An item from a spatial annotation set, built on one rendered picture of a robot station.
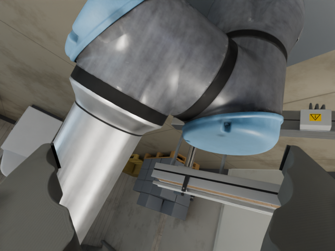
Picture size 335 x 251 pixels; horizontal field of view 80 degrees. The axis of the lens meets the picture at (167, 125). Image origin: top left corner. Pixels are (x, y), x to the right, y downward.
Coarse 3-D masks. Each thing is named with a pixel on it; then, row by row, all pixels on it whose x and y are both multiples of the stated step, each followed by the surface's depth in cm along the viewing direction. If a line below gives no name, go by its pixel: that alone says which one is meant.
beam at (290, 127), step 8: (288, 112) 107; (296, 112) 105; (176, 120) 141; (288, 120) 105; (296, 120) 103; (176, 128) 146; (280, 128) 105; (288, 128) 103; (296, 128) 101; (288, 136) 108; (296, 136) 106; (304, 136) 104; (312, 136) 101; (320, 136) 99; (328, 136) 97
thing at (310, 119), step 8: (304, 112) 99; (312, 112) 97; (320, 112) 95; (328, 112) 94; (304, 120) 97; (312, 120) 95; (320, 120) 93; (328, 120) 92; (304, 128) 98; (312, 128) 96; (320, 128) 94; (328, 128) 93
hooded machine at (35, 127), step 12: (36, 108) 404; (24, 120) 386; (36, 120) 398; (48, 120) 410; (60, 120) 426; (12, 132) 373; (24, 132) 383; (36, 132) 394; (48, 132) 406; (12, 144) 370; (24, 144) 380; (36, 144) 391; (12, 156) 370; (24, 156) 379; (0, 168) 360; (12, 168) 368
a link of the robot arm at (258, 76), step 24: (240, 48) 22; (264, 48) 25; (240, 72) 21; (264, 72) 23; (216, 96) 21; (240, 96) 21; (264, 96) 22; (192, 120) 24; (216, 120) 21; (240, 120) 21; (264, 120) 21; (192, 144) 28; (216, 144) 26; (240, 144) 24; (264, 144) 22
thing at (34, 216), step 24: (48, 144) 11; (24, 168) 9; (48, 168) 9; (0, 192) 8; (24, 192) 8; (48, 192) 8; (0, 216) 7; (24, 216) 7; (48, 216) 7; (0, 240) 6; (24, 240) 6; (48, 240) 6; (72, 240) 6
